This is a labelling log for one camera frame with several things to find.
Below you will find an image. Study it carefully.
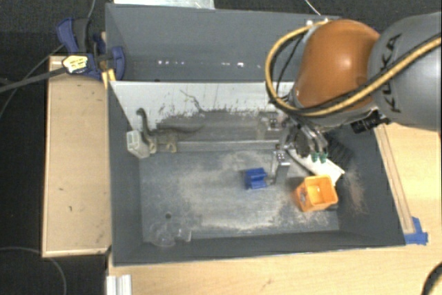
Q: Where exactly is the pale wood board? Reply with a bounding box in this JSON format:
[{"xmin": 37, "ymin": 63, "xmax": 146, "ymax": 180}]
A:
[{"xmin": 41, "ymin": 56, "xmax": 113, "ymax": 258}]

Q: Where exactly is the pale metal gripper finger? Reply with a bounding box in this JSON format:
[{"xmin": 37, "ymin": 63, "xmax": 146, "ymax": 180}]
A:
[
  {"xmin": 271, "ymin": 149, "xmax": 291, "ymax": 186},
  {"xmin": 258, "ymin": 113, "xmax": 282, "ymax": 140}
]

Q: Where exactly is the clear glass thing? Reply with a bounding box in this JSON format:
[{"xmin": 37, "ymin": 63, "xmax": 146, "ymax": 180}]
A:
[{"xmin": 149, "ymin": 220, "xmax": 193, "ymax": 248}]

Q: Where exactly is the blue toy block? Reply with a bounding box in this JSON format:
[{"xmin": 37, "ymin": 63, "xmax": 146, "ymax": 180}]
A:
[{"xmin": 242, "ymin": 167, "xmax": 269, "ymax": 191}]

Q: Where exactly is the grey metal bin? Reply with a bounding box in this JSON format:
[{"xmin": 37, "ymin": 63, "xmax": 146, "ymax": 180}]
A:
[{"xmin": 104, "ymin": 3, "xmax": 407, "ymax": 267}]

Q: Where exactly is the orange plastic cup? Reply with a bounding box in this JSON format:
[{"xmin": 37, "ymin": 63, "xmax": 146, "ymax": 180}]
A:
[{"xmin": 294, "ymin": 175, "xmax": 339, "ymax": 213}]

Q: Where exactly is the white plastic cube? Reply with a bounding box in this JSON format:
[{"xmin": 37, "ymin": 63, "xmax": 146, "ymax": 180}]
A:
[{"xmin": 126, "ymin": 130, "xmax": 151, "ymax": 160}]

